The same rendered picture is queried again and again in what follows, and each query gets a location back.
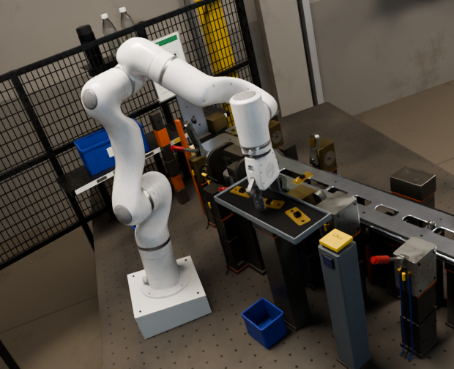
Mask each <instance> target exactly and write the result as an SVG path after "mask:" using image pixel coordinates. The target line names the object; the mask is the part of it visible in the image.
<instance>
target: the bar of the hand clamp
mask: <svg viewBox="0 0 454 369"><path fill-rule="evenodd" d="M196 123H197V121H196V119H195V118H192V119H191V121H189V122H188V121H187V120H186V121H185V122H183V125H184V127H183V128H182V129H183V130H184V129H186V131H187V133H188V135H189V137H190V140H191V141H192V143H193V145H194V147H195V149H198V150H199V152H200V153H201V151H202V150H204V148H203V146H202V144H201V142H200V140H199V138H198V136H197V133H196V131H195V129H194V127H193V124H196Z"/></svg>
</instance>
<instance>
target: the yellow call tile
mask: <svg viewBox="0 0 454 369"><path fill-rule="evenodd" d="M352 241H353V237H352V236H349V235H348V234H345V233H343V232H341V231H339V230H337V229H334V230H332V231H331V232H329V233H328V234H327V235H326V236H324V237H323V238H321V239H320V240H319V243H320V244H321V245H323V246H325V247H328V248H329V249H331V250H334V251H335V252H338V251H340V250H341V249H343V248H344V247H345V246H347V244H349V243H350V242H352Z"/></svg>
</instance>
